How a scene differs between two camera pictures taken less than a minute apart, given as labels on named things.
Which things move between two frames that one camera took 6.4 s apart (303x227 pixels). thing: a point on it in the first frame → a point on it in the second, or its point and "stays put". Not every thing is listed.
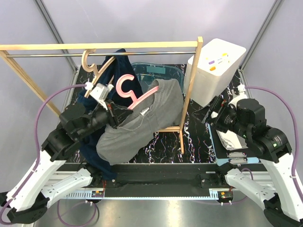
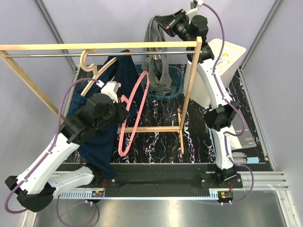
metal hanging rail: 100,54 stays put
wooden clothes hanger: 90,67 stays put
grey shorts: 165,108 → 155,65
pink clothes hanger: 131,94 → 128,99
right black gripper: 219,105 → 169,22
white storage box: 218,62 stays put
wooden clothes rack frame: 6,54 stays put
